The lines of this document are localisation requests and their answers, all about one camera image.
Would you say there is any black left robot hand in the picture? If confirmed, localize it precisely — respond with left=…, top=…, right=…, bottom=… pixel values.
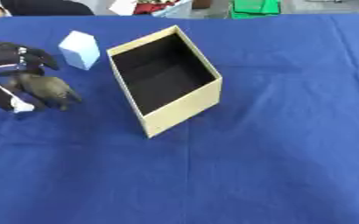
left=0, top=41, right=62, bottom=114

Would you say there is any dark olive soft toy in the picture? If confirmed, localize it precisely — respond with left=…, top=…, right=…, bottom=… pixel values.
left=14, top=73, right=83, bottom=112

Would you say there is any tan cardboard box, black inside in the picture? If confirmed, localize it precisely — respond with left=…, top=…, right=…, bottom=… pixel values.
left=106, top=24, right=224, bottom=139

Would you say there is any green box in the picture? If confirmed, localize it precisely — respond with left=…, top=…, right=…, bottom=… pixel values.
left=229, top=0, right=283, bottom=19

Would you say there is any person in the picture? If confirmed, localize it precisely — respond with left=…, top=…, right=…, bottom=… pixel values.
left=0, top=0, right=95, bottom=30

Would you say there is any white rectangular block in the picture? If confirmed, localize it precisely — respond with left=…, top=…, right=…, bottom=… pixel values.
left=57, top=30, right=102, bottom=71

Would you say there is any red and white container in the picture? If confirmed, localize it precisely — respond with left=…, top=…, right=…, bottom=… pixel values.
left=107, top=0, right=195, bottom=19

